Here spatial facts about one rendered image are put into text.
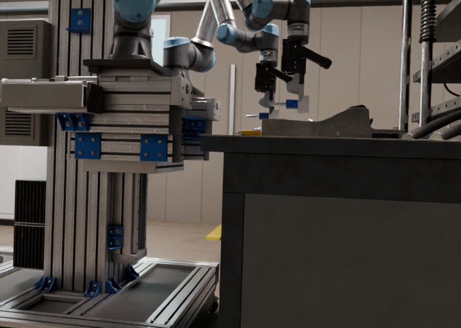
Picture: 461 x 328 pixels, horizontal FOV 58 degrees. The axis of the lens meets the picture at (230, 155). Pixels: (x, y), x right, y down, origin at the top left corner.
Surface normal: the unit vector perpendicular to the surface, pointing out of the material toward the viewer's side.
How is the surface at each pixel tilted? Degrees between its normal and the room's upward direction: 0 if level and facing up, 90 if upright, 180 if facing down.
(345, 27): 90
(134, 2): 96
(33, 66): 90
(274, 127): 90
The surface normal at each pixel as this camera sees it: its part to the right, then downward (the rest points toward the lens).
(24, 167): 0.98, 0.04
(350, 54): -0.17, 0.00
